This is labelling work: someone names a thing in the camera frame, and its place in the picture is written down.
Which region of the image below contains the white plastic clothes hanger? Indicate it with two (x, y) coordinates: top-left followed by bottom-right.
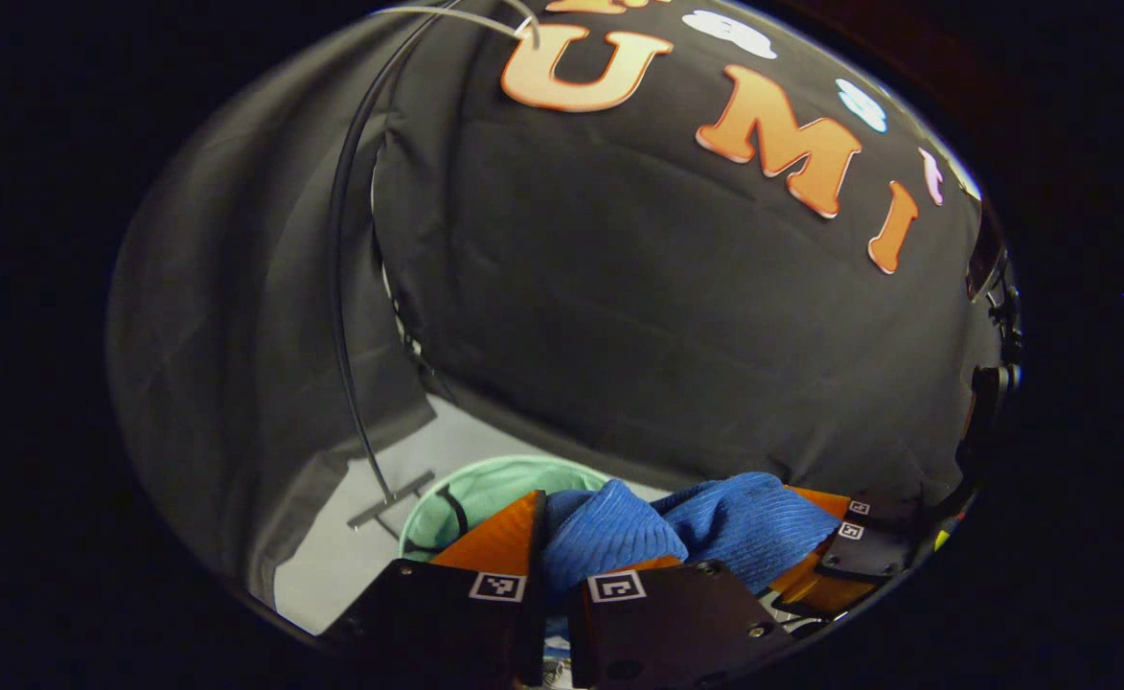
(370, 0), (543, 49)

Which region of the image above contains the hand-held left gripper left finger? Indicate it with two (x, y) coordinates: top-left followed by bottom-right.
(320, 489), (551, 689)

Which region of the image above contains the plain black backdrop cloth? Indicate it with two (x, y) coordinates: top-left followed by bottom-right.
(106, 19), (438, 605)

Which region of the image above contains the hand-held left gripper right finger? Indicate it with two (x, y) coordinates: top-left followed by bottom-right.
(566, 554), (794, 690)

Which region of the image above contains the blue corduroy jacket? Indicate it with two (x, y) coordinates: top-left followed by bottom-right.
(538, 471), (845, 662)

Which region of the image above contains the green laundry hamper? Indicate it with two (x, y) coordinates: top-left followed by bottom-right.
(399, 455), (615, 566)

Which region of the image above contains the black clothes rack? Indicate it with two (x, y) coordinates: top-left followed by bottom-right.
(327, 0), (543, 533)

